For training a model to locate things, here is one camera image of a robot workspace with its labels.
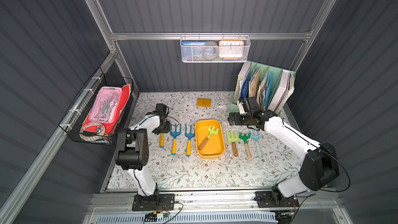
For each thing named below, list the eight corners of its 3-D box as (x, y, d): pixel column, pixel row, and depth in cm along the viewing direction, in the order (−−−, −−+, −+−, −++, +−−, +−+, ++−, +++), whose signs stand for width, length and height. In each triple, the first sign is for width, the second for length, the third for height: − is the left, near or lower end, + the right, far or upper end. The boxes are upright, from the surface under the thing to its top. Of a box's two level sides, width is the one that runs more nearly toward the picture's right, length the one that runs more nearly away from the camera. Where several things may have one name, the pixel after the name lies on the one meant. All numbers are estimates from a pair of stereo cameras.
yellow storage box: (194, 159, 89) (194, 155, 84) (195, 124, 105) (195, 119, 100) (225, 159, 89) (226, 155, 84) (221, 124, 105) (222, 119, 100)
